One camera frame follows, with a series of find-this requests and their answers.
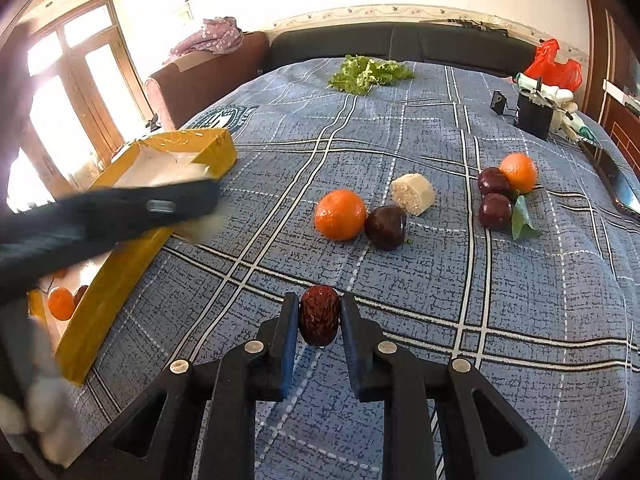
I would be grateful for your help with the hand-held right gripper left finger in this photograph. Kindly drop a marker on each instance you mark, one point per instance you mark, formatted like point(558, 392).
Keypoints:
point(288, 355)

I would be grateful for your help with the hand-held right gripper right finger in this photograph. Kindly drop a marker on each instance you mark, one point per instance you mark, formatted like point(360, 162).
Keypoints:
point(351, 355)

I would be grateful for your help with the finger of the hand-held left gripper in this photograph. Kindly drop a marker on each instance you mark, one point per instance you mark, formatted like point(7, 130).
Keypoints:
point(125, 215)

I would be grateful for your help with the red dried date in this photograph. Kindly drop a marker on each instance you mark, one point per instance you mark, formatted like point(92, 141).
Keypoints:
point(319, 316)

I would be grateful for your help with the yellow cardboard box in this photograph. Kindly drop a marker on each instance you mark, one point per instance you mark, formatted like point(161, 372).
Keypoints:
point(125, 265)

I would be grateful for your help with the person's left hand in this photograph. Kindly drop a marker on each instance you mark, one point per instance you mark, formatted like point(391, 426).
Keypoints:
point(52, 410)

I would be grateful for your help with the blue plaid blanket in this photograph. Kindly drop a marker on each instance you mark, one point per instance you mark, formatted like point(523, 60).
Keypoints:
point(425, 310)

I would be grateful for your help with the dark plum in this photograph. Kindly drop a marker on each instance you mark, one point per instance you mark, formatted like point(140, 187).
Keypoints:
point(385, 227)
point(493, 183)
point(495, 211)
point(80, 293)

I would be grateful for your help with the small orange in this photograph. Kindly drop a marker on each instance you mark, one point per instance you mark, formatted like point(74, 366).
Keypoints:
point(61, 304)

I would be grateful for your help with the wooden glass door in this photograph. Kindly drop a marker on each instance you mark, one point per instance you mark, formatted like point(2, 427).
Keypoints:
point(75, 95)

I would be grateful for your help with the large orange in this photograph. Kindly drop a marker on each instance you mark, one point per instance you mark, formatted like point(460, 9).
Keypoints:
point(340, 214)

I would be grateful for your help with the brown armchair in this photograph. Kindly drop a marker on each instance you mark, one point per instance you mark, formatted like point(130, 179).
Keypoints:
point(210, 82)

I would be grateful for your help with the pale cake piece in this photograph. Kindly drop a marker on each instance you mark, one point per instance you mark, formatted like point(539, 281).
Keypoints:
point(412, 194)

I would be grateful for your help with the pink floral cloth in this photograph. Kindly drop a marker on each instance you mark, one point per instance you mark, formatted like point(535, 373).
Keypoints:
point(210, 37)

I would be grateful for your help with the orange with green leaf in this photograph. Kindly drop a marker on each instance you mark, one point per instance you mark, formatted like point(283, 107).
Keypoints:
point(520, 172)

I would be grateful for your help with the green lettuce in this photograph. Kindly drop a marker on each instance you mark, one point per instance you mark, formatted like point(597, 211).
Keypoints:
point(370, 75)

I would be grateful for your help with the small black clip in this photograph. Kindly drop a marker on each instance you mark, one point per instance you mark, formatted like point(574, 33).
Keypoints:
point(498, 101)

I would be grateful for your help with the black holder box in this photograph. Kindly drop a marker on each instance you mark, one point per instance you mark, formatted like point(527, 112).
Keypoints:
point(534, 112)

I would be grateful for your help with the black padded headboard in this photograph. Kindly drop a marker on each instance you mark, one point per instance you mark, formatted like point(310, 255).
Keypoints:
point(400, 45)

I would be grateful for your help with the black smartphone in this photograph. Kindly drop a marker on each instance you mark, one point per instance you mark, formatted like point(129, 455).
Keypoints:
point(612, 177)

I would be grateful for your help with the white plastic bottle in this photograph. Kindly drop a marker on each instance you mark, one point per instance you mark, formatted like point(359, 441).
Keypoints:
point(559, 95)

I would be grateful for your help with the red plastic bag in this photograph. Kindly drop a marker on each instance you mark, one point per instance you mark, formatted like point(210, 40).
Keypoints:
point(552, 67)

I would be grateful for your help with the wooden cabinet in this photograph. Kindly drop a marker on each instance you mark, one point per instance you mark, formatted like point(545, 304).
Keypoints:
point(617, 80)

